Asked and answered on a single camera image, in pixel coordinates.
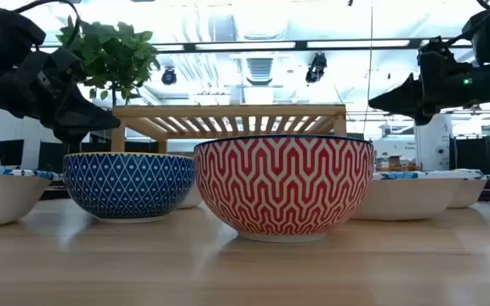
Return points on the wooden slatted shelf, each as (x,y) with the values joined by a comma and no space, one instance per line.
(228,111)

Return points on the green leafy potted plant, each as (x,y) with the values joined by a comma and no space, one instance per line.
(109,55)

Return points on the blue bowl with yellow inside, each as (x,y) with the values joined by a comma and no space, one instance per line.
(126,187)

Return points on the black computer monitor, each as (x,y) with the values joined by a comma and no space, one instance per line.
(9,153)

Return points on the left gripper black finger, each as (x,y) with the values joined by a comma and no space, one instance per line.
(71,136)
(83,115)

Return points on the red zigzag bowl striped inside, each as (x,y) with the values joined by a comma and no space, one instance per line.
(283,187)

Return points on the black overhead frame beam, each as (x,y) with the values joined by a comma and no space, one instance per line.
(300,44)

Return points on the black room divider panel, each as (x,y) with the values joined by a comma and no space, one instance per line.
(53,155)
(483,157)

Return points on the cluttered wooden side table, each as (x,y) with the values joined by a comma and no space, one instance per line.
(394,163)

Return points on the white pillar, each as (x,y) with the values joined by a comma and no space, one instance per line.
(432,144)

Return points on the blue patterned white paper bowl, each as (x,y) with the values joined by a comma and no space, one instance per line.
(2,200)
(466,193)
(192,200)
(402,200)

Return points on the black ceiling camera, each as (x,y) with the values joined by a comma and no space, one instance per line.
(315,68)
(169,77)

